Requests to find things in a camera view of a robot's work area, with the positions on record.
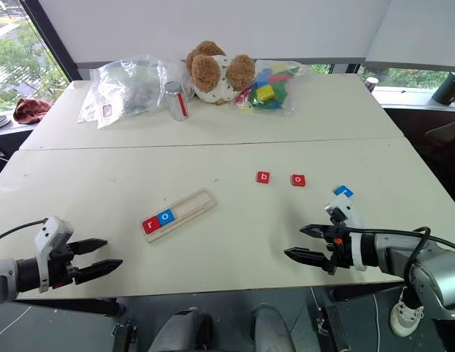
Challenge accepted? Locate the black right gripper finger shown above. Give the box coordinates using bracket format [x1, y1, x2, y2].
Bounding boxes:
[299, 224, 330, 241]
[283, 247, 333, 272]

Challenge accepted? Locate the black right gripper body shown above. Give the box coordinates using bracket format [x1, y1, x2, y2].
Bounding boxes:
[322, 224, 356, 276]

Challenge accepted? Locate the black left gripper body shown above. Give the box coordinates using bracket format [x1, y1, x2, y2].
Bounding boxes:
[47, 241, 80, 290]

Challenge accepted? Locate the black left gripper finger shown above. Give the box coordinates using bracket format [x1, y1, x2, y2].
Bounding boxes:
[71, 238, 109, 257]
[74, 259, 124, 286]

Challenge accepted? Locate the red letter tile r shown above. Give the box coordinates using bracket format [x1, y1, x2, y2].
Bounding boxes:
[142, 216, 161, 235]

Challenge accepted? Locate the blue letter tile o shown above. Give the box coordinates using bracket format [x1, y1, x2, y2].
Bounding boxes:
[156, 208, 176, 227]

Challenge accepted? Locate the wooden letter tile tray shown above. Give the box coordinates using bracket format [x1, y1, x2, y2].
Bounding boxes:
[141, 188, 218, 244]

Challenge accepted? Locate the bag of colourful wooden blocks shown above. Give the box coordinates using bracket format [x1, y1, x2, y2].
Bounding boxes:
[233, 59, 310, 118]

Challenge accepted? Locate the dark grey rounded shape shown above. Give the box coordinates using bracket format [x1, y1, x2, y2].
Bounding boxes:
[250, 304, 296, 352]
[148, 309, 214, 352]

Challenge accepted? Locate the white sneaker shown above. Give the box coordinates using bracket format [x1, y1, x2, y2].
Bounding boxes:
[390, 288, 425, 338]

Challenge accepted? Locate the red-brown cloth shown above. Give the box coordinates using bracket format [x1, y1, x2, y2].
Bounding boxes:
[13, 98, 54, 125]

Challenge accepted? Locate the brown chair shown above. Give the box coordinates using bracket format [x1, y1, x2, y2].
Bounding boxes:
[424, 112, 455, 148]

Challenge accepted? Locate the clear plastic bag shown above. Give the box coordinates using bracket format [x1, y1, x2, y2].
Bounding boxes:
[77, 54, 189, 130]

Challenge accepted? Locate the clear jar with silver lid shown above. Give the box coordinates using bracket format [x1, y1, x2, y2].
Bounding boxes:
[164, 80, 189, 122]

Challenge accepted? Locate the brown and white plush bear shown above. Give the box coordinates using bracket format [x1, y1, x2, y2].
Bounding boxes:
[186, 40, 257, 106]

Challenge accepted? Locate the dark green tumbler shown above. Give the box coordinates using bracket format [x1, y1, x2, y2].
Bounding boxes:
[432, 71, 455, 106]

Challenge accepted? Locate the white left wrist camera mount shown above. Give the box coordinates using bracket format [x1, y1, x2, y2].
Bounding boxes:
[34, 216, 75, 294]

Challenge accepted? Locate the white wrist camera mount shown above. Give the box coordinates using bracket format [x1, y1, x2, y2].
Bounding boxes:
[324, 194, 368, 273]
[34, 216, 75, 294]

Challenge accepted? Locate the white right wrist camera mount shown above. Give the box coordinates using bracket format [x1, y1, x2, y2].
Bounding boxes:
[324, 194, 368, 273]

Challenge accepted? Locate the black table frame bar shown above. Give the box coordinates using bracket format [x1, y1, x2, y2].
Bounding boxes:
[13, 297, 126, 318]
[331, 281, 405, 303]

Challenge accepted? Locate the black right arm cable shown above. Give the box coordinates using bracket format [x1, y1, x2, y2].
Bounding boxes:
[346, 226, 433, 291]

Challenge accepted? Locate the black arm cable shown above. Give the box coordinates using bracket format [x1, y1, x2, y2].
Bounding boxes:
[346, 226, 433, 291]
[0, 219, 49, 245]

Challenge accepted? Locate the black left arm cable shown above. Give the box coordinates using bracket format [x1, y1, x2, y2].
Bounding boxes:
[0, 219, 49, 245]

